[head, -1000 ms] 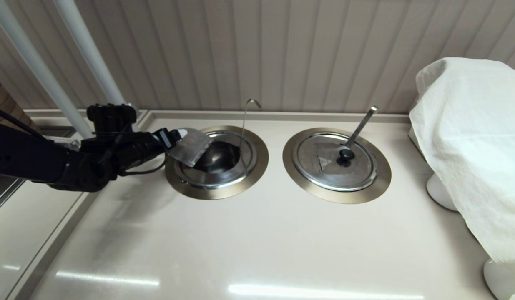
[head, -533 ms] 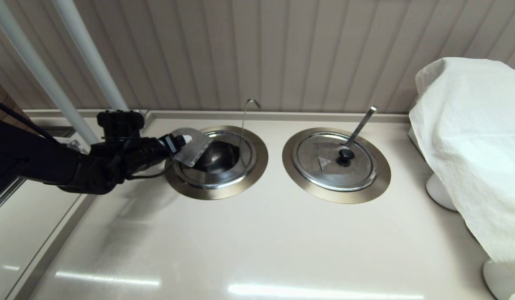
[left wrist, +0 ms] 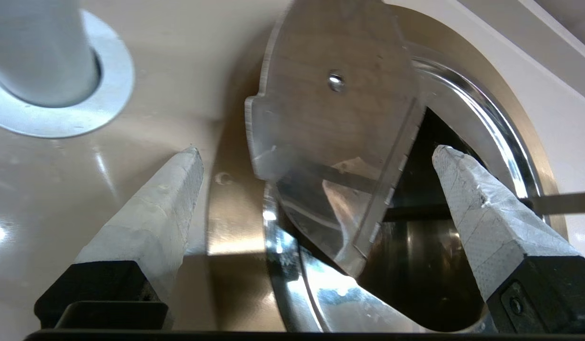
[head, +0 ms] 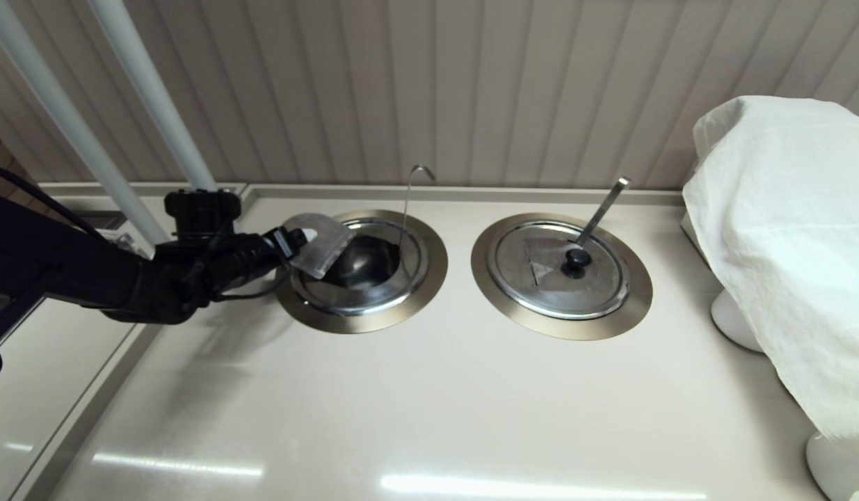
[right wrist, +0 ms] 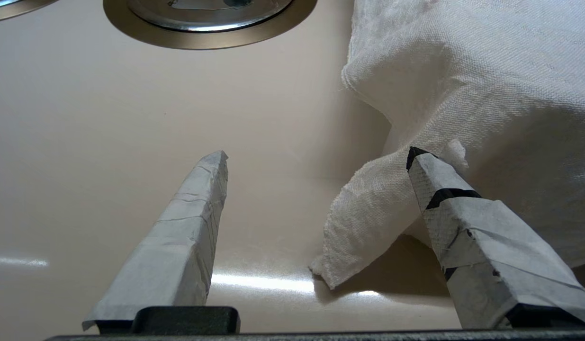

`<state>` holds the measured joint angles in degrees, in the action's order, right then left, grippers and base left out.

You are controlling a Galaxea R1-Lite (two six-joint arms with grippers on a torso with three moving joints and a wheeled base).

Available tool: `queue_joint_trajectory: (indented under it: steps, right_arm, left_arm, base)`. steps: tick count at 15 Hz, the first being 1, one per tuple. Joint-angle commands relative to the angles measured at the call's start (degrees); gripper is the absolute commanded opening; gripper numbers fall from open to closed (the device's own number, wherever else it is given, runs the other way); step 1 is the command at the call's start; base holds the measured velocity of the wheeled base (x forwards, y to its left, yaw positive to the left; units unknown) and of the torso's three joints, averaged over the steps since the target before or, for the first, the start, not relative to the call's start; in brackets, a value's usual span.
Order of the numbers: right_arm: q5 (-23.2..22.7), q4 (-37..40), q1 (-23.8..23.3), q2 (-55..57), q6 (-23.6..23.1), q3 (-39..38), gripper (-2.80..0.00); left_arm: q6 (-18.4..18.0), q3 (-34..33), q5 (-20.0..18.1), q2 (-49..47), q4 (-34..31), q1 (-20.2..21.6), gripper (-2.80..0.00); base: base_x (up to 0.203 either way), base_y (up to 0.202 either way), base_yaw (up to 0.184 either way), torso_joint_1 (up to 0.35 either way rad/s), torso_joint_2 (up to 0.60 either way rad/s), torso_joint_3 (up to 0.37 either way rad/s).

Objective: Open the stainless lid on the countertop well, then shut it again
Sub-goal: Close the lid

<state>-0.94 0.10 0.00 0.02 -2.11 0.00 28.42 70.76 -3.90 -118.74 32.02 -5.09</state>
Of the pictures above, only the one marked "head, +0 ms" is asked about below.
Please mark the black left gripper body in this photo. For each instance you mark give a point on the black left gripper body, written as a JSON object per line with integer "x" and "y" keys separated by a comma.
{"x": 248, "y": 257}

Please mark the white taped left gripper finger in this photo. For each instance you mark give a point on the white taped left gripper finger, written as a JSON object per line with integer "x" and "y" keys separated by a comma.
{"x": 291, "y": 243}

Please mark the steel lid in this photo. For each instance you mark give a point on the steel lid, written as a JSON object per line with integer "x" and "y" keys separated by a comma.
{"x": 533, "y": 285}
{"x": 325, "y": 243}

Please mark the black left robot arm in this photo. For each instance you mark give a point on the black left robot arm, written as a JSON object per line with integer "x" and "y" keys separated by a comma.
{"x": 53, "y": 264}

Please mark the steel lid, flat-ladle pot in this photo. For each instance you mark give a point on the steel lid, flat-ladle pot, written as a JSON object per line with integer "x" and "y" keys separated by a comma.
{"x": 533, "y": 285}

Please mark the thick white support pole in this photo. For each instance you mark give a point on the thick white support pole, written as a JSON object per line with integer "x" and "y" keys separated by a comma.
{"x": 158, "y": 111}

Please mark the thin white support pole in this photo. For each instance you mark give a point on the thin white support pole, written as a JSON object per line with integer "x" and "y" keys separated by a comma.
{"x": 67, "y": 118}

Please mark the white round appliance base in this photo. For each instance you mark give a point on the white round appliance base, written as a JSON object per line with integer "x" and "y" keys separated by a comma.
{"x": 732, "y": 323}
{"x": 832, "y": 470}

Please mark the white cloth cover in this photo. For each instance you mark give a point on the white cloth cover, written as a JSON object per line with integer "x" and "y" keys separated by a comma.
{"x": 784, "y": 229}

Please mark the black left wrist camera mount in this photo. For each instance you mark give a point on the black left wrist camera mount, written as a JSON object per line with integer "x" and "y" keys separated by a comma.
{"x": 203, "y": 212}

